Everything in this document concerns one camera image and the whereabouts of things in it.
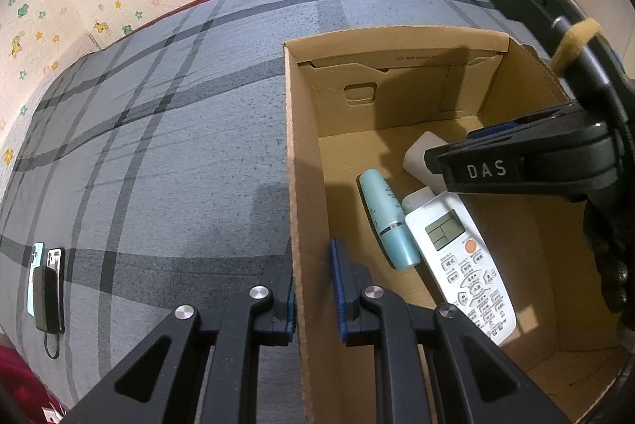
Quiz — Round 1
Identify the brown cardboard box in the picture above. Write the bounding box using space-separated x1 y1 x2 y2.
283 27 631 424

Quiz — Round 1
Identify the tan velcro strap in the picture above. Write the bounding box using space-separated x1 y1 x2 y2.
552 18 602 72

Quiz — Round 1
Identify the light blue tube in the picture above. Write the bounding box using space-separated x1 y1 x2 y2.
357 169 421 270

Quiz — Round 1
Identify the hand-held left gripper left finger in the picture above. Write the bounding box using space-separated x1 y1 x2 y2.
62 246 298 424

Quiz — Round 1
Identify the red cloth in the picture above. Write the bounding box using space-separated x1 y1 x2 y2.
0 345 65 424

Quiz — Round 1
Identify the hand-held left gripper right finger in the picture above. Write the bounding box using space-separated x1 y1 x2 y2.
329 238 571 424

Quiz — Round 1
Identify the black power bank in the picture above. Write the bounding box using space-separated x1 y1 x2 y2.
34 266 66 334

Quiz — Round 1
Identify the white remote control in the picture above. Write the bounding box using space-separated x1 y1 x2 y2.
401 187 518 347

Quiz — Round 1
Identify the black charging cable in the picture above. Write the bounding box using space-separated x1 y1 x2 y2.
44 331 63 360

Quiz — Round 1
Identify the black smartphone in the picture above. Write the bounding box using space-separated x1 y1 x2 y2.
47 247 65 282

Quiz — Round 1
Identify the light blue phone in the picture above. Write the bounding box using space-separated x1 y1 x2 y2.
26 243 47 318

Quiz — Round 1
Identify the white charger plug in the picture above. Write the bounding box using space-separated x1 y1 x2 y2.
403 131 448 193

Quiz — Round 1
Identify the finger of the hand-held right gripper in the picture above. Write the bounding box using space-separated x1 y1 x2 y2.
467 102 595 141
425 123 595 197

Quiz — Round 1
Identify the person's right hand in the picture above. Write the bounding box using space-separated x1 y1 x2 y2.
584 201 635 330

